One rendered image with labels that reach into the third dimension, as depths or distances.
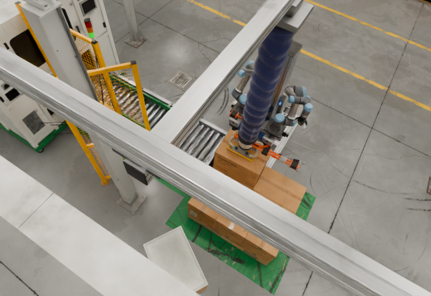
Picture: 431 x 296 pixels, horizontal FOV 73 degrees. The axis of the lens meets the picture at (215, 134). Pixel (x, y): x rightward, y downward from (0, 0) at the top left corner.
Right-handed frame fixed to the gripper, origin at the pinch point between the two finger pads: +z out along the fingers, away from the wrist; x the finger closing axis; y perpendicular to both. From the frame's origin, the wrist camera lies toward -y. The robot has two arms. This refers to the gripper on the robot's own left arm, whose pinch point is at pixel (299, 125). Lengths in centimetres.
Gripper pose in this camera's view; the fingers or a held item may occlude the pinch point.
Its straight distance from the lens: 328.2
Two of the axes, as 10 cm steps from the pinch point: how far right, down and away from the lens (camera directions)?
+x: 8.4, 4.8, -2.5
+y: -5.4, 6.8, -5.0
